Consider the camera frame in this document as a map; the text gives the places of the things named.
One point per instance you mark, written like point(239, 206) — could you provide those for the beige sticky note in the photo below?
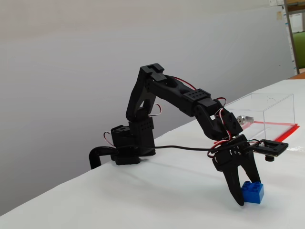
point(279, 16)

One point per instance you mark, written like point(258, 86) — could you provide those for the grey metal shelf post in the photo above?
point(292, 40)

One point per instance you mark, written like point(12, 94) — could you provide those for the blue lego brick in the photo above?
point(253, 194)

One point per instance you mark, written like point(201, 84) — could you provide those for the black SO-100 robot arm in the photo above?
point(171, 93)

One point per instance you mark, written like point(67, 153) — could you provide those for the green panel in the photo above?
point(300, 50)

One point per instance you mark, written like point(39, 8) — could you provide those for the wooden shelf board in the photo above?
point(296, 7)

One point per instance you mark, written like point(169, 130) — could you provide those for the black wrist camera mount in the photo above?
point(274, 150)

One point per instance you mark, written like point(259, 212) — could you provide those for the black table clamp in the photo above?
point(94, 157)

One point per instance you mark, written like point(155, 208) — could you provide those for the brown wooden desk edge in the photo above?
point(299, 76)

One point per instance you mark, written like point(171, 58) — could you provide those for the white paper sheet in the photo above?
point(296, 22)

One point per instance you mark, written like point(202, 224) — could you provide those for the silver cylinder lock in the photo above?
point(247, 119)

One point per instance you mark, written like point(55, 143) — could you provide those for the transparent plastic box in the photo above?
point(276, 109)

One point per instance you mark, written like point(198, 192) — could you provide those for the white label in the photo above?
point(276, 2)

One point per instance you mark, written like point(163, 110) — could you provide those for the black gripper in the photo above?
point(234, 152)

